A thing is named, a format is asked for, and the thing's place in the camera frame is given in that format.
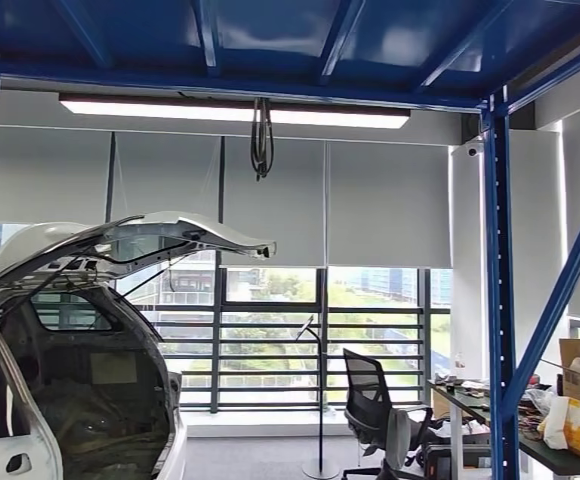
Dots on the long ceiling light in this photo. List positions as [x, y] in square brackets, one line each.
[170, 109]

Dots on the dark-topped desk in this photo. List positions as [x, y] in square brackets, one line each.
[545, 454]

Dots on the black mesh office chair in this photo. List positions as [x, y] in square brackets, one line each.
[362, 391]

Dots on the pale grey roller blind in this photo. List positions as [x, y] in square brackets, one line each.
[390, 205]
[290, 205]
[50, 172]
[165, 172]

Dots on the blue metal shelf rack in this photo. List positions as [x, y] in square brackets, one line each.
[500, 265]

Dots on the black window railing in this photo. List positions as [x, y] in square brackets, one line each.
[270, 308]

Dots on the white security camera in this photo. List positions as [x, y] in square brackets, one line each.
[473, 151]

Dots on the white car tailgate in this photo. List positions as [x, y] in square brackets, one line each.
[195, 228]

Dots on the black floor stand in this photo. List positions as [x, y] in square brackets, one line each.
[320, 397]

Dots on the black equipment case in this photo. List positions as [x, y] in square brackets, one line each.
[445, 464]

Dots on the small white bottle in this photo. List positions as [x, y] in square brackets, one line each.
[459, 366]

